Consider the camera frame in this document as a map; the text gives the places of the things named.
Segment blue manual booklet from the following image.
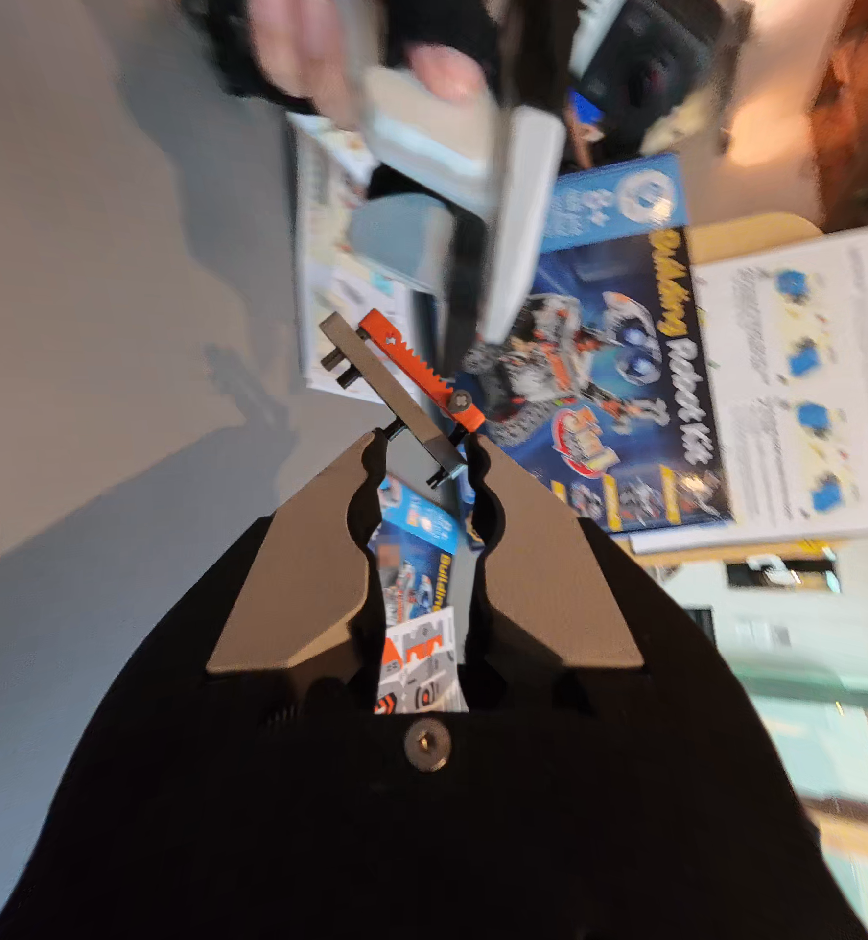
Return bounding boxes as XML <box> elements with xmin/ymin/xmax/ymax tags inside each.
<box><xmin>368</xmin><ymin>476</ymin><xmax>462</xmax><ymax>634</ymax></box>

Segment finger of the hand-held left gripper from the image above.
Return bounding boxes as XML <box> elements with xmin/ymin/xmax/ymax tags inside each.
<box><xmin>441</xmin><ymin>106</ymin><xmax>568</xmax><ymax>372</ymax></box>
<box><xmin>347</xmin><ymin>194</ymin><xmax>455</xmax><ymax>296</ymax></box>

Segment sticker sheet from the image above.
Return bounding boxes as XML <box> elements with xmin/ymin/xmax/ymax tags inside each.
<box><xmin>374</xmin><ymin>611</ymin><xmax>469</xmax><ymax>715</ymax></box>

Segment open instruction booklet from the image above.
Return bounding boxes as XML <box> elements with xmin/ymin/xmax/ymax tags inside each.
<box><xmin>293</xmin><ymin>117</ymin><xmax>435</xmax><ymax>402</ymax></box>

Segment orange toothed rack piece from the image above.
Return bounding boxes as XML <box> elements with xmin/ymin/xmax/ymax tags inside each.
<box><xmin>356</xmin><ymin>308</ymin><xmax>488</xmax><ymax>434</ymax></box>

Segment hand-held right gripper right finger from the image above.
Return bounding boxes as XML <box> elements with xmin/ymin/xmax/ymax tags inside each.
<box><xmin>467</xmin><ymin>433</ymin><xmax>645</xmax><ymax>707</ymax></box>

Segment person's left hand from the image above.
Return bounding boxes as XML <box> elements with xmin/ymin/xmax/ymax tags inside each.
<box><xmin>250</xmin><ymin>0</ymin><xmax>488</xmax><ymax>129</ymax></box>

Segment grey desk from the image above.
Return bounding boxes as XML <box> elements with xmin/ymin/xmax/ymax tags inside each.
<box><xmin>0</xmin><ymin>0</ymin><xmax>479</xmax><ymax>919</ymax></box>

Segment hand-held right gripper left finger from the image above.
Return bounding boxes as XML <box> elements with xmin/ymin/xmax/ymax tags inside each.
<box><xmin>206</xmin><ymin>429</ymin><xmax>388</xmax><ymax>707</ymax></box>

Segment blue robot kit box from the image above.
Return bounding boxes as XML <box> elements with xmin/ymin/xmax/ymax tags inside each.
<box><xmin>463</xmin><ymin>153</ymin><xmax>733</xmax><ymax>535</ymax></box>

